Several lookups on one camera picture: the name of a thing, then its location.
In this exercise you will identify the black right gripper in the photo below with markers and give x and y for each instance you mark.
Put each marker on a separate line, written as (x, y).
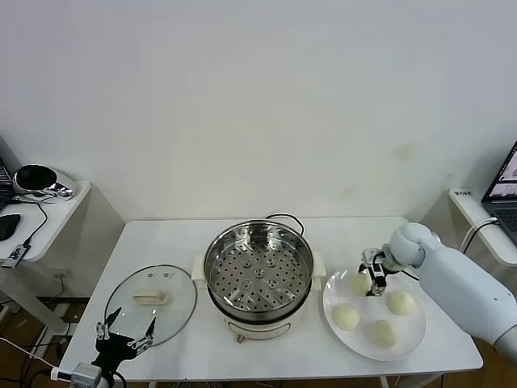
(385, 262)

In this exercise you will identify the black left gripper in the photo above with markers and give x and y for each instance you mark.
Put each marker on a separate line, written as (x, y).
(115, 349)

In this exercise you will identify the white steamed baozi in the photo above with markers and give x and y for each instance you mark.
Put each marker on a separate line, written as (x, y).
(360, 283)
(345, 317)
(384, 334)
(401, 303)

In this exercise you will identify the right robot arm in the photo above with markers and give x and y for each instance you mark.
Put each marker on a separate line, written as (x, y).
(464, 283)

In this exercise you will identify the stainless steel steamer basket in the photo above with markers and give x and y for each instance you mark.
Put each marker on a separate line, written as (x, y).
(282, 283)

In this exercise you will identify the stainless steel steamer pot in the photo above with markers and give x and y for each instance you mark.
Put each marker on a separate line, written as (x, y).
(262, 325)

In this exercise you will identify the round glass pot lid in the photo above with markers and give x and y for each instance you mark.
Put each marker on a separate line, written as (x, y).
(173, 307)

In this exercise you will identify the white round plate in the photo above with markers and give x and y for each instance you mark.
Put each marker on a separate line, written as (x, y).
(363, 343)

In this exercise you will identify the small printed table label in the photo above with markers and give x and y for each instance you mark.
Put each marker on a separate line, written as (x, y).
(463, 193)

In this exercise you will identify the grey usb adapter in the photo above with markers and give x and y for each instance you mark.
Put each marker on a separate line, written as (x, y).
(14, 256)

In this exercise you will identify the white side table with mouse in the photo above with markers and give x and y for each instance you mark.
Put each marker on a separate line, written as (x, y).
(60, 210)

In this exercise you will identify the black computer mouse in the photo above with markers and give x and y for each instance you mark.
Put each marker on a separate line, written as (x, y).
(9, 226)

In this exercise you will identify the laptop with bright screen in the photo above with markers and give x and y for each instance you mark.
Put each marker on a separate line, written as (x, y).
(505, 182)

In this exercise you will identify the laptop with dark screen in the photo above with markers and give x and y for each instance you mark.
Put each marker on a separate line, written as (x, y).
(4, 182)

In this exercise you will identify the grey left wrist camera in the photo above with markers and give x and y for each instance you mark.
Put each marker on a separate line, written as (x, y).
(85, 372)

